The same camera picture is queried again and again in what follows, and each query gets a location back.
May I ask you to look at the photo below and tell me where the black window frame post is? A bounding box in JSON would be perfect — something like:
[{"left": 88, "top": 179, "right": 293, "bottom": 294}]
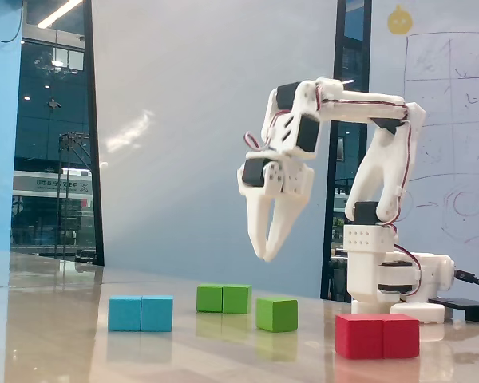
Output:
[
  {"left": 82, "top": 0, "right": 105, "bottom": 267},
  {"left": 320, "top": 0, "right": 347, "bottom": 301}
]

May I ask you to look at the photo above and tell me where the white ceiling light strip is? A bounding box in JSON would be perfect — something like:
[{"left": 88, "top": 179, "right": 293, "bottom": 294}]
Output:
[{"left": 37, "top": 0, "right": 84, "bottom": 30}]

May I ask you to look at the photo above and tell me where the small green wooden cube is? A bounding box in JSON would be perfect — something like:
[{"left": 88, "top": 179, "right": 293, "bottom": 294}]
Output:
[{"left": 255, "top": 297, "right": 299, "bottom": 334}]

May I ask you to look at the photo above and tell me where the green block pair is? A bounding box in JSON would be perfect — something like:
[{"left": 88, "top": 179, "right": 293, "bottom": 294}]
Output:
[{"left": 196, "top": 283, "right": 253, "bottom": 315}]

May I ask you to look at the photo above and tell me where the whiteboard with marker sketches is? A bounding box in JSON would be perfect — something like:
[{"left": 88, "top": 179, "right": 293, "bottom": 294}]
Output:
[{"left": 367, "top": 0, "right": 479, "bottom": 316}]

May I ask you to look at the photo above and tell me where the red block pair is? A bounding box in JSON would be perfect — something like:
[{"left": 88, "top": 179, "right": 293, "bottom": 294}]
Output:
[{"left": 335, "top": 313, "right": 421, "bottom": 361}]

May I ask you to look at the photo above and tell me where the metal scaffold tower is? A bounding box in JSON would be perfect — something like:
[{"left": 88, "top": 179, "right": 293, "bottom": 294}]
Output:
[{"left": 57, "top": 130, "right": 93, "bottom": 260}]

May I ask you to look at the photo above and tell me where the black power cable with plug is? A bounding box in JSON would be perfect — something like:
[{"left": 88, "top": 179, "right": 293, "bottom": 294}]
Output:
[{"left": 453, "top": 269, "right": 479, "bottom": 305}]

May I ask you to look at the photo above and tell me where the yellow round sticker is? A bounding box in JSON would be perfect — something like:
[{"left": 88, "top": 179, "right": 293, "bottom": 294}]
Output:
[{"left": 386, "top": 4, "right": 414, "bottom": 36}]

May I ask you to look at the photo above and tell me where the blue block pair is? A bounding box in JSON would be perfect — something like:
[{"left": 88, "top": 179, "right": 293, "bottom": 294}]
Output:
[{"left": 107, "top": 294, "right": 174, "bottom": 333}]

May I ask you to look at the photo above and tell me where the thin black hanging cable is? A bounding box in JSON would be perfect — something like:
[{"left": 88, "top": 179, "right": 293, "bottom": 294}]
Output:
[{"left": 0, "top": 0, "right": 27, "bottom": 43}]

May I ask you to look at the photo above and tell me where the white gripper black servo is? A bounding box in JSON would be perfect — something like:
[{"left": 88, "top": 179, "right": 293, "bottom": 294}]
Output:
[{"left": 236, "top": 156, "right": 315, "bottom": 263}]

